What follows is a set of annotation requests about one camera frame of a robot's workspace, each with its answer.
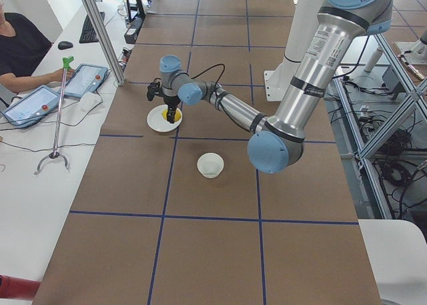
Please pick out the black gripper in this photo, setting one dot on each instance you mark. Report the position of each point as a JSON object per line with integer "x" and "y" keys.
{"x": 171, "y": 102}

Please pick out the yellow lemon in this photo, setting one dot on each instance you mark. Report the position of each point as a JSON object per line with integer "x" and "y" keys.
{"x": 171, "y": 116}

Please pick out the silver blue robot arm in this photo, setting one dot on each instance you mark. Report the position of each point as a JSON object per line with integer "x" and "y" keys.
{"x": 278, "y": 140}

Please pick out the white plate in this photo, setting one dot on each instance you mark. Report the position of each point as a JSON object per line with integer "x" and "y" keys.
{"x": 157, "y": 121}

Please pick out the white bowl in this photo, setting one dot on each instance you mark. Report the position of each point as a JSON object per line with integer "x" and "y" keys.
{"x": 210, "y": 165}

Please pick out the black computer box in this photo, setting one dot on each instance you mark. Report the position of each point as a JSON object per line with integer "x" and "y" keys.
{"x": 133, "y": 30}

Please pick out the blue teach pendant far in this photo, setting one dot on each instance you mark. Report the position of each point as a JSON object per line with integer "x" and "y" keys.
{"x": 86, "y": 79}

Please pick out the blue teach pendant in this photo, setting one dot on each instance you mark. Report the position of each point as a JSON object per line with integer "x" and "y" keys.
{"x": 86, "y": 79}
{"x": 32, "y": 108}

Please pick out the white cloth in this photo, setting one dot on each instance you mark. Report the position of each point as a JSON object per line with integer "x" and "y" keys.
{"x": 88, "y": 101}

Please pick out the black keyboard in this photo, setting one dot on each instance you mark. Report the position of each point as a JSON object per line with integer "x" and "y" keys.
{"x": 88, "y": 33}

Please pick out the black computer mouse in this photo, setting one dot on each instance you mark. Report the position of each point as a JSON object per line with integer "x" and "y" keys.
{"x": 63, "y": 45}

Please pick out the blue teach pendant near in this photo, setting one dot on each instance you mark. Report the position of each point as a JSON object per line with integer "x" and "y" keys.
{"x": 32, "y": 108}

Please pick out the person in black shirt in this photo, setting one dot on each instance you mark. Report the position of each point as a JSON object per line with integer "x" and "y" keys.
{"x": 23, "y": 47}

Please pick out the red cylinder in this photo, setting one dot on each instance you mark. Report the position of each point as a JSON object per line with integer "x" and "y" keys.
{"x": 18, "y": 288}

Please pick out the green handled reacher grabber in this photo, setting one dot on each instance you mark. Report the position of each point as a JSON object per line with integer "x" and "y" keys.
{"x": 55, "y": 152}

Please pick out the aluminium frame post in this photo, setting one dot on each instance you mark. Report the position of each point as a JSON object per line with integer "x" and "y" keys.
{"x": 104, "y": 40}

